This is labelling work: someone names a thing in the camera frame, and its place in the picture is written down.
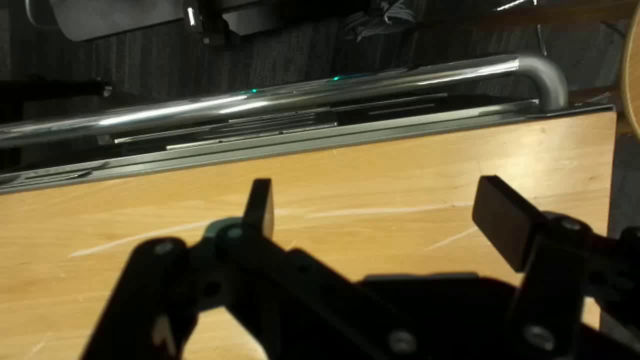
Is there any silver cart handle bar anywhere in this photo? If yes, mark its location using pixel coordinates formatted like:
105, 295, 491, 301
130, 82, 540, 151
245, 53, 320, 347
0, 53, 567, 148

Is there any round wooden stool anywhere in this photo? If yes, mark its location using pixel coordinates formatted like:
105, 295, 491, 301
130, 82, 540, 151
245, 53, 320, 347
619, 4, 640, 138

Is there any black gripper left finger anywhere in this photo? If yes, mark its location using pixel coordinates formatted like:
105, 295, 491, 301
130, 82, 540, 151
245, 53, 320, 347
241, 178, 274, 238

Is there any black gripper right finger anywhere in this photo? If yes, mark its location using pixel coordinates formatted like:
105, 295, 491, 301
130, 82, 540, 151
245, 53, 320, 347
471, 176, 543, 271

